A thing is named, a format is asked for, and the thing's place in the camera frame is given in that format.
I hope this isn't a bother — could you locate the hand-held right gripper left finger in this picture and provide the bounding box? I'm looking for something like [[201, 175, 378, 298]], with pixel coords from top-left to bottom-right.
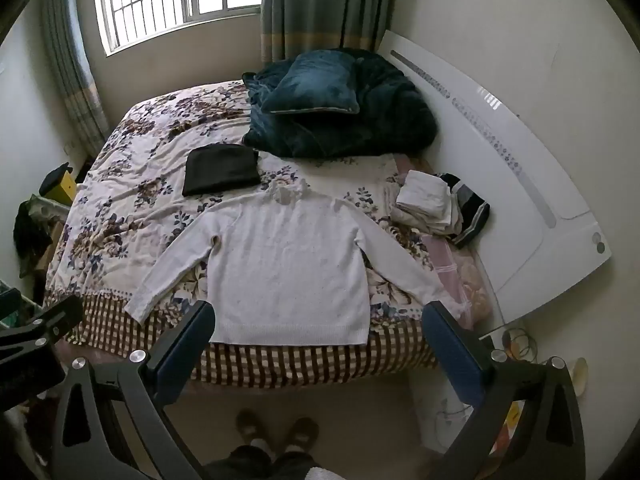
[[50, 300, 216, 480]]

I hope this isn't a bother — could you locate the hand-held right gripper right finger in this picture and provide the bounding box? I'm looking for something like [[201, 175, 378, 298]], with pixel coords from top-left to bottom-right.
[[421, 301, 586, 480]]

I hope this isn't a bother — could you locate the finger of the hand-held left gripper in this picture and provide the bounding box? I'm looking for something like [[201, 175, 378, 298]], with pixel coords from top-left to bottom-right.
[[0, 294, 85, 361]]

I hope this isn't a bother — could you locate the white knit sweater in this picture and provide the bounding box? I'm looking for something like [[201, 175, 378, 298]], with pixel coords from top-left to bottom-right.
[[124, 180, 473, 347]]

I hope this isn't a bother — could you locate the stack of white folded clothes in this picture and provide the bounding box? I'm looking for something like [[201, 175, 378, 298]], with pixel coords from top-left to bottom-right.
[[390, 170, 463, 236]]

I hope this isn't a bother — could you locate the white floor box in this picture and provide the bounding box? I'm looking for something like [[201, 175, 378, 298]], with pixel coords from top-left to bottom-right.
[[410, 370, 476, 456]]

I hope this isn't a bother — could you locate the cardboard box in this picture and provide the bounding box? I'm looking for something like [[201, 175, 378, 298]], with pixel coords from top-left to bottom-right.
[[32, 220, 66, 277]]

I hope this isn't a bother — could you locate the dark green cloth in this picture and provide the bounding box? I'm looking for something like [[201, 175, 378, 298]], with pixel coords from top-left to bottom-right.
[[12, 200, 52, 278]]

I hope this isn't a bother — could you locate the pink bed sheet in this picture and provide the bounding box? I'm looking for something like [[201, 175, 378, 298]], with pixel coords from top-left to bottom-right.
[[420, 232, 493, 326]]

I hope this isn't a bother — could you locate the person's left shoe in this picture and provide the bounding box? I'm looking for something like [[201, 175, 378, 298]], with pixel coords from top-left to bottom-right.
[[235, 409, 273, 448]]

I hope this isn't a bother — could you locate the person's shoe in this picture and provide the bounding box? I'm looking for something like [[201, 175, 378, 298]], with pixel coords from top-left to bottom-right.
[[285, 416, 321, 453], [235, 409, 273, 448]]

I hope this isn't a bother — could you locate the cream slipper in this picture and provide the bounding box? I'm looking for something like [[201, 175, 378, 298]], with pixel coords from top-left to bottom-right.
[[571, 357, 590, 397]]

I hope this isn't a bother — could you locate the dark striped garment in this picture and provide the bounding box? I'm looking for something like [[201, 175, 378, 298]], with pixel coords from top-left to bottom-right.
[[437, 172, 491, 249]]

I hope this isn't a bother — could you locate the floral bed blanket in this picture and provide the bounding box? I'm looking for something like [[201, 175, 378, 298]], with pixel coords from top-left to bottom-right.
[[42, 80, 493, 391]]

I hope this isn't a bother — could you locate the person's right shoe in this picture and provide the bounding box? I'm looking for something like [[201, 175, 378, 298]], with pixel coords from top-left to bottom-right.
[[285, 416, 321, 453]]

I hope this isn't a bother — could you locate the black folded garment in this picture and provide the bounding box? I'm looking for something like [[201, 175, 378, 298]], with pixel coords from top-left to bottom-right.
[[181, 143, 261, 197]]

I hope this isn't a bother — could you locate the white bed headboard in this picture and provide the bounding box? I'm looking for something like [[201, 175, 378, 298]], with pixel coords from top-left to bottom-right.
[[377, 30, 613, 323]]

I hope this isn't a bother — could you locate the dark teal plush duvet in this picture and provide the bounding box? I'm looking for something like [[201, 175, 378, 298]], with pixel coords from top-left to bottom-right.
[[241, 48, 440, 158]]

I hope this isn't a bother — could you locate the narrow grey-green curtain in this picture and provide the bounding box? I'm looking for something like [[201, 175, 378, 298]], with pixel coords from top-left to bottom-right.
[[40, 0, 111, 156]]

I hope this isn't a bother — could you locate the dark teal plush pillow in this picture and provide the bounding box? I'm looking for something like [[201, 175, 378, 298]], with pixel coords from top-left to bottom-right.
[[261, 53, 361, 116]]

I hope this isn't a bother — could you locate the barred window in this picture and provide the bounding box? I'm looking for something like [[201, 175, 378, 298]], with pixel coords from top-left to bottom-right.
[[95, 0, 263, 56]]

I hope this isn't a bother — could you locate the wide grey-green curtain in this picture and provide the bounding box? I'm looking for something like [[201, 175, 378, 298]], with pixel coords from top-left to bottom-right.
[[260, 0, 401, 63]]

